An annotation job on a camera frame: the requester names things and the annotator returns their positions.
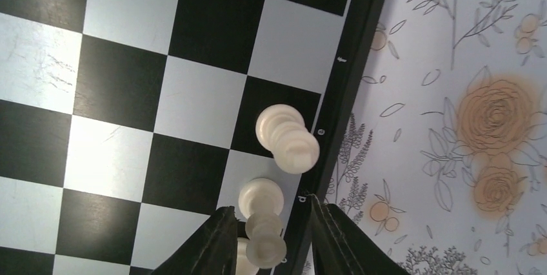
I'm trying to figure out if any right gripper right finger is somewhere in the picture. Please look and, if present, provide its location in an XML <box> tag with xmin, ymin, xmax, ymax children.
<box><xmin>310</xmin><ymin>194</ymin><xmax>407</xmax><ymax>275</ymax></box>

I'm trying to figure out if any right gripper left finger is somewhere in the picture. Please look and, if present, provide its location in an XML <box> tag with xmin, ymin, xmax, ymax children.
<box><xmin>152</xmin><ymin>206</ymin><xmax>237</xmax><ymax>275</ymax></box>

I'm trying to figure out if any white queen chess piece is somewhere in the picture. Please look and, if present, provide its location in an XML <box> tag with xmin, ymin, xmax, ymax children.
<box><xmin>238</xmin><ymin>178</ymin><xmax>286</xmax><ymax>269</ymax></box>

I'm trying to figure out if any white king chess piece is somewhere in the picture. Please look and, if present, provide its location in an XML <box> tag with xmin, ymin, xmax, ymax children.
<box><xmin>255</xmin><ymin>104</ymin><xmax>320</xmax><ymax>174</ymax></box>

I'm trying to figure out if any black white chess board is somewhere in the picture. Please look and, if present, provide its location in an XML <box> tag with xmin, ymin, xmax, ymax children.
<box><xmin>1</xmin><ymin>0</ymin><xmax>380</xmax><ymax>274</ymax></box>

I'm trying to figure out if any floral table mat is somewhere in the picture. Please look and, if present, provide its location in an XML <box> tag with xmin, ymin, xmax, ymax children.
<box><xmin>325</xmin><ymin>0</ymin><xmax>546</xmax><ymax>274</ymax></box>

